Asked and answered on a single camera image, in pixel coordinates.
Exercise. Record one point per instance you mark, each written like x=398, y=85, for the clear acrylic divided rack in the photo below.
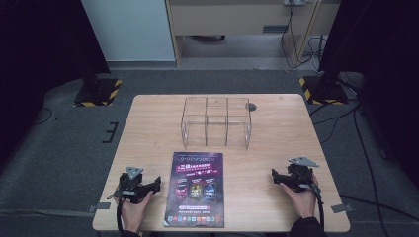
x=215, y=121

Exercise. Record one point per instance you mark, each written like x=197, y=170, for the purple printed magazine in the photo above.
x=195, y=189

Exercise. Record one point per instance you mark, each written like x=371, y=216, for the black curtain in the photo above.
x=388, y=65
x=39, y=49

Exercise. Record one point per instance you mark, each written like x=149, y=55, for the light wooden desk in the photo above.
x=237, y=19

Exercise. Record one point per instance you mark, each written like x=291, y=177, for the grey tape piece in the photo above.
x=100, y=207
x=342, y=208

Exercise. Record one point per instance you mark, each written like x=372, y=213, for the round dark table grommet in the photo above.
x=252, y=106

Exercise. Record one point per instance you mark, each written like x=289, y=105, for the black tape floor mark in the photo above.
x=111, y=132

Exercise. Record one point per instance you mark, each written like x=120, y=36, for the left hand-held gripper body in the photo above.
x=131, y=188

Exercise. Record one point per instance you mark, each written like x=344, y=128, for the black stand with striped base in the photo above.
x=97, y=92
x=324, y=89

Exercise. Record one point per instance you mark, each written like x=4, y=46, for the person's left hand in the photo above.
x=135, y=212

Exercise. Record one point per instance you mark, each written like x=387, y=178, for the white board panel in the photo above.
x=128, y=29

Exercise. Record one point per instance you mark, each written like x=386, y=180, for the person's right hand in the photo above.
x=303, y=200

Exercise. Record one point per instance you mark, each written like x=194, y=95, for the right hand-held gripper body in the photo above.
x=299, y=176

